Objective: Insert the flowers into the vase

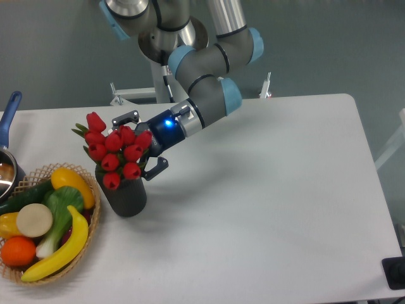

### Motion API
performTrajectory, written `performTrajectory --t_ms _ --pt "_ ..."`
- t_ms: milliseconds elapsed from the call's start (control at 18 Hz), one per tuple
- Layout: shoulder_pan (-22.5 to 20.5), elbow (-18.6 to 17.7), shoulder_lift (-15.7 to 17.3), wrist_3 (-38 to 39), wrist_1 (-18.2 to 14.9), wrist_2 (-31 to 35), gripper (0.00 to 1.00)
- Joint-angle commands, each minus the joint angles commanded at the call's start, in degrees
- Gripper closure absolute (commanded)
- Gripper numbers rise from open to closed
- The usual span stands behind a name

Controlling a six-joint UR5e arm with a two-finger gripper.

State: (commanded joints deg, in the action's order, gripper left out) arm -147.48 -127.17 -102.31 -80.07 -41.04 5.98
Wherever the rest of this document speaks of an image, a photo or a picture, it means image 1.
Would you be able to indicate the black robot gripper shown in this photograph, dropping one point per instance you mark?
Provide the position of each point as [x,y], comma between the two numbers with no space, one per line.
[166,132]

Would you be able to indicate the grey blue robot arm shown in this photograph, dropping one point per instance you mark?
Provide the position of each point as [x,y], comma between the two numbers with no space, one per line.
[178,43]

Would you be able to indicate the dark grey ribbed vase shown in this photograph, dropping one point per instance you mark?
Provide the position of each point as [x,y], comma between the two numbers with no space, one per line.
[128,200]

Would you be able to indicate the yellow banana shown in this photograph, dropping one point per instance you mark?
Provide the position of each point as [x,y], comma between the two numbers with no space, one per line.
[65,254]

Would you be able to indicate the yellow bell pepper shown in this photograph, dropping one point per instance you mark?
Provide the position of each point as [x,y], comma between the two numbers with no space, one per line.
[8,228]

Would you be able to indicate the dark red fruit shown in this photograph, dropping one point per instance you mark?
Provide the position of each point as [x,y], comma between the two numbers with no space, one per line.
[87,215]

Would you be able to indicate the blue handled saucepan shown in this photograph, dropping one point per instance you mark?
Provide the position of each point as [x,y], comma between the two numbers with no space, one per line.
[11,172]

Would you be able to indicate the orange fruit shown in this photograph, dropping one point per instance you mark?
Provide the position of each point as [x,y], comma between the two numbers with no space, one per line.
[18,251]

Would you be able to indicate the woven wicker basket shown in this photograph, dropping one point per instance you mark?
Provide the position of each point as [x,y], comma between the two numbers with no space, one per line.
[38,176]

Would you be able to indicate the black device at edge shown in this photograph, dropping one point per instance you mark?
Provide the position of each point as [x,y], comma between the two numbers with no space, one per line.
[394,272]

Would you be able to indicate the yellow lemon squash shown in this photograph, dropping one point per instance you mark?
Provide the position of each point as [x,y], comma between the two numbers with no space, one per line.
[67,177]

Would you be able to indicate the beige round disc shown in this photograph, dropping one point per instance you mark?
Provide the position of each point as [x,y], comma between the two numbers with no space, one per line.
[34,220]

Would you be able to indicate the green bok choy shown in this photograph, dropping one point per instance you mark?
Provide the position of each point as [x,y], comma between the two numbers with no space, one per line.
[57,202]

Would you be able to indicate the green cucumber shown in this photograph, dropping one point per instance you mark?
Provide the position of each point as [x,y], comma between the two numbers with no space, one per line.
[34,194]

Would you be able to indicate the white frame at right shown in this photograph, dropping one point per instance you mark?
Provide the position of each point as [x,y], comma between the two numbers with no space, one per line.
[395,141]

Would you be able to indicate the red tulip bouquet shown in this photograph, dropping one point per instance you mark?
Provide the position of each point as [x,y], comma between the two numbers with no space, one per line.
[119,156]

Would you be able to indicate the silver table clamp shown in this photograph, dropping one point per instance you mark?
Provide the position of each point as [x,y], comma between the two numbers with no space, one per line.
[265,90]

